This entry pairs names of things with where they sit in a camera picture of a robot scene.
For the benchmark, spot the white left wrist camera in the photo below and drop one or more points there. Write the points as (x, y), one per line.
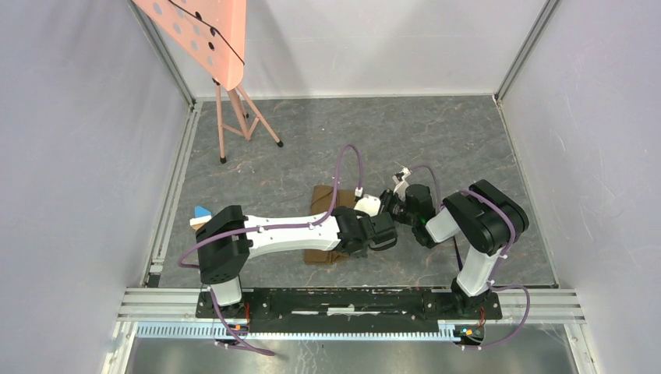
(366, 203)

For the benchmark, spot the purple spoon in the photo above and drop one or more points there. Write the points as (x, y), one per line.
(457, 253)

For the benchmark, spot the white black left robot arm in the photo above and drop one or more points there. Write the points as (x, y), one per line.
(228, 239)

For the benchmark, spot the pink music stand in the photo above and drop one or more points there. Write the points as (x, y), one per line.
(213, 33)

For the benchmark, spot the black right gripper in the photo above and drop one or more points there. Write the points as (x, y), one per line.
(386, 198)

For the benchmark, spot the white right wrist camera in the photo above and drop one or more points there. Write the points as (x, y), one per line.
(400, 181)

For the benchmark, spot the blue white wooden block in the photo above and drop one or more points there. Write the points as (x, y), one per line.
(201, 216)

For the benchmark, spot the aluminium frame rail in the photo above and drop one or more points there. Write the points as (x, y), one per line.
(162, 231)

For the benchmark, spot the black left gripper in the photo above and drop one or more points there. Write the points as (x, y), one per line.
(362, 253)

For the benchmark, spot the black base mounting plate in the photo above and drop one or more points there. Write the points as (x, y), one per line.
(355, 310)

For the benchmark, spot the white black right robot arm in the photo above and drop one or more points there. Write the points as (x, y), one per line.
(491, 222)

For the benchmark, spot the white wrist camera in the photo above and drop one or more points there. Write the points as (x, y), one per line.
(366, 203)
(400, 181)

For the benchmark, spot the brown cloth napkin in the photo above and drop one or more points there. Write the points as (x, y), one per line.
(321, 200)

